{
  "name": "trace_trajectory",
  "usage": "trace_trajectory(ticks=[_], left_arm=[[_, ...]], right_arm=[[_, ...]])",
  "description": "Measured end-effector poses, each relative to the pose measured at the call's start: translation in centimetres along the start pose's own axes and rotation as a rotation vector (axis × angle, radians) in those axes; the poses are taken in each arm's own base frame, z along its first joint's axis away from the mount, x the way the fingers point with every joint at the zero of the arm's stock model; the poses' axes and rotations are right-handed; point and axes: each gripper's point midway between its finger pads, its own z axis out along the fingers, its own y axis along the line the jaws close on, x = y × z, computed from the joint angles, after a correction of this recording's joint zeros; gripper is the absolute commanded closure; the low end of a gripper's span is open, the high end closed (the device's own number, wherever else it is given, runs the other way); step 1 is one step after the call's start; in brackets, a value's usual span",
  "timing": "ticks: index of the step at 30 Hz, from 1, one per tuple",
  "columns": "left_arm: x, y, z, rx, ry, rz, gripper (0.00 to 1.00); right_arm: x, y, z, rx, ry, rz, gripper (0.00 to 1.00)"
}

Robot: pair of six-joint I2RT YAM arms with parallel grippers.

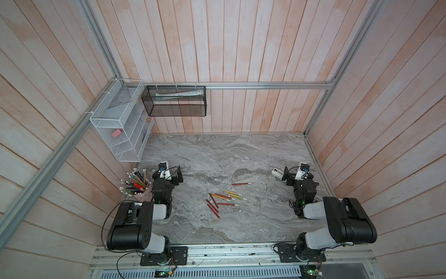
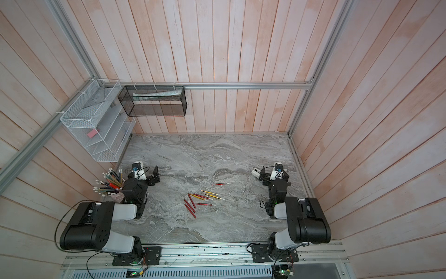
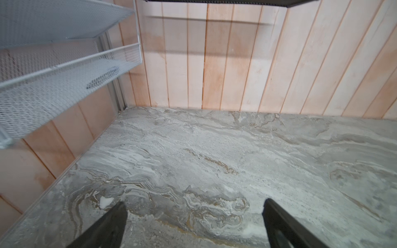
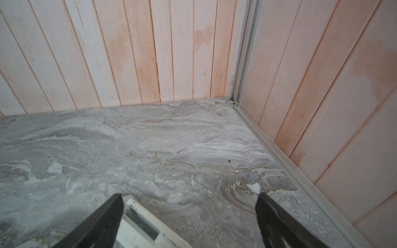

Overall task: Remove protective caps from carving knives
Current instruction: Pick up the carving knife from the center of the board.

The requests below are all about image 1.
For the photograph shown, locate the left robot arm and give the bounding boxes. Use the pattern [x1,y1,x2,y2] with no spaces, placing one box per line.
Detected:
[101,162,184,257]

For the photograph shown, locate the pink pencil cup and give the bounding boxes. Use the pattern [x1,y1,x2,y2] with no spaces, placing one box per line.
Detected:
[134,180,153,202]

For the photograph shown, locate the papers in black basket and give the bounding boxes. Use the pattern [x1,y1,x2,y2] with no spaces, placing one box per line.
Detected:
[155,90,205,101]

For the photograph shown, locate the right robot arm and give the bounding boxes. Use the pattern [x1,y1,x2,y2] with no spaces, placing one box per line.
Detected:
[272,163,377,263]

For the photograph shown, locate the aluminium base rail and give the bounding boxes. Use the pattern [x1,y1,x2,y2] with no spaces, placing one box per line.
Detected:
[89,242,377,270]

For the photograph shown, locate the red carving knife right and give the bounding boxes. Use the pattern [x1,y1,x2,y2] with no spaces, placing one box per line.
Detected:
[217,203,239,206]

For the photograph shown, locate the white wire mesh shelf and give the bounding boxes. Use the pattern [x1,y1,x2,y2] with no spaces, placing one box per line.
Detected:
[90,79,154,163]

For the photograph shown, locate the black wire mesh basket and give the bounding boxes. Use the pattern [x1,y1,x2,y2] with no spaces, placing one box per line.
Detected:
[141,85,207,117]

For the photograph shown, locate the pink eraser block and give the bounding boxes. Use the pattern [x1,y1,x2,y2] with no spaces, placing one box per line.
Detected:
[111,129,123,138]

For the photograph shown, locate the bundle of pencils in cup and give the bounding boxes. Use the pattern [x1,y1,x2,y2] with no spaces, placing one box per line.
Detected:
[118,168,151,196]

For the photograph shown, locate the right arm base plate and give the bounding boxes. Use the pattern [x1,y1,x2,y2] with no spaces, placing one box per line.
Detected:
[273,242,326,263]

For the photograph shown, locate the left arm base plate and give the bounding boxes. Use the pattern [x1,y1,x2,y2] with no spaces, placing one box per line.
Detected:
[140,246,188,266]

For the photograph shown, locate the red carving knife steep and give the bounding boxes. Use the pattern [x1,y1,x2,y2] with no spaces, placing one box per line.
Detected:
[209,194,219,209]

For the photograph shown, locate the red carving knife left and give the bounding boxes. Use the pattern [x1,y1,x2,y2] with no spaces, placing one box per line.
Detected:
[206,199,219,213]

